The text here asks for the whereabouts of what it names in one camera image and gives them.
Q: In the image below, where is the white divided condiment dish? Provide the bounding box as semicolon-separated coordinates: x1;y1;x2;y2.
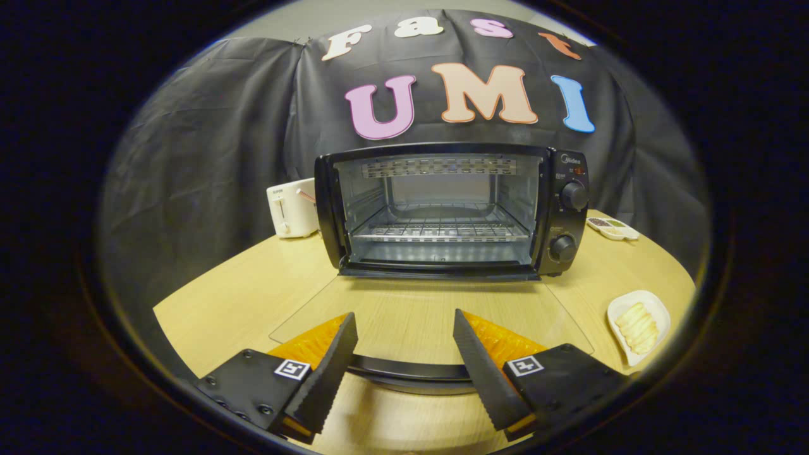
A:
587;216;640;241

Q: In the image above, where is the black toaster oven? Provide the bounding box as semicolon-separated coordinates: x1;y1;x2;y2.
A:
269;142;595;396

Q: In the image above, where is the white plate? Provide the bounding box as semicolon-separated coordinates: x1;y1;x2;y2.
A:
607;290;671;367

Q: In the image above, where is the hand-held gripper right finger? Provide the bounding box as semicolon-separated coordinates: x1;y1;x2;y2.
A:
453;308;633;443

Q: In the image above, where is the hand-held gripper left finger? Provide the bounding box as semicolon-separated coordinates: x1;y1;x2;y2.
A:
196;312;358;444

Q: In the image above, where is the white toaster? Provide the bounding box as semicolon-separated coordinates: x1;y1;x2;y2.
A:
266;178;320;240

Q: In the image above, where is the striped bread roll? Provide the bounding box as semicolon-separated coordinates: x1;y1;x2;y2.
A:
615;302;659;355

